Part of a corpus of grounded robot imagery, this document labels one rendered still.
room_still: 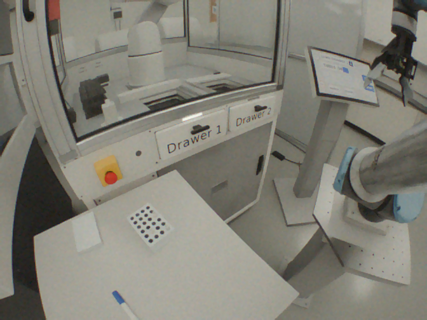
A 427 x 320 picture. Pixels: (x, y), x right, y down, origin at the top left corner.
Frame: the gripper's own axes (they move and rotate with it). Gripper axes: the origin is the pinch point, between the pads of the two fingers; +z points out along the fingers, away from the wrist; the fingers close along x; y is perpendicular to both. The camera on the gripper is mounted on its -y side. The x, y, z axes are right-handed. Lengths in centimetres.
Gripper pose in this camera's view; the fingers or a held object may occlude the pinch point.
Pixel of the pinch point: (384, 97)
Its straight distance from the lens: 61.8
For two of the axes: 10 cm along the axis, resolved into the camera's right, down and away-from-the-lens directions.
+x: 9.0, 2.9, -3.2
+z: -0.2, 7.7, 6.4
